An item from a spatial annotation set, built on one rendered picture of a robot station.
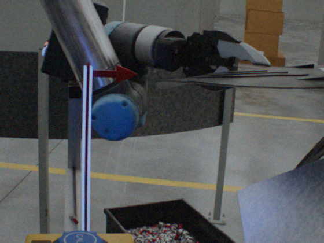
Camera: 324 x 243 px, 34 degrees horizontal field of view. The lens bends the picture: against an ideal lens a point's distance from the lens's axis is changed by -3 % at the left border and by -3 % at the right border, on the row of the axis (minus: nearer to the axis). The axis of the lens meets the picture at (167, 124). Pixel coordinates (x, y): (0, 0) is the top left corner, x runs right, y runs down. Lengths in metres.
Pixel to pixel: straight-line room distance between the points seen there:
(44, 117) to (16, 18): 4.79
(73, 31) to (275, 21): 7.93
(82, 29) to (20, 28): 6.31
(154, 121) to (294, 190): 1.87
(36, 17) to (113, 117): 6.24
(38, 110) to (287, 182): 1.79
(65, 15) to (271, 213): 0.43
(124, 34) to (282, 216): 0.43
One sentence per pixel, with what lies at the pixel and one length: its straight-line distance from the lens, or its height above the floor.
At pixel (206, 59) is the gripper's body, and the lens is 0.84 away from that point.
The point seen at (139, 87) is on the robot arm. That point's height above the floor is 1.11.
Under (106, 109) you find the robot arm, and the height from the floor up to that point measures 1.10.
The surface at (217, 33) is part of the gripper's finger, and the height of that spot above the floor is 1.22.
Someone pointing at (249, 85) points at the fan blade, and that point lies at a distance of 0.64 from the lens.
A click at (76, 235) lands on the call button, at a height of 1.08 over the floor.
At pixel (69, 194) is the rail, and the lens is 1.12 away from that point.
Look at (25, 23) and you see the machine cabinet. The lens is 7.11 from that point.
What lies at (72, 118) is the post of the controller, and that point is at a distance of 1.23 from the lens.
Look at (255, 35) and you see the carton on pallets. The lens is 8.73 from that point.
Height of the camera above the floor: 1.31
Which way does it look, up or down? 16 degrees down
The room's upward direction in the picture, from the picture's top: 4 degrees clockwise
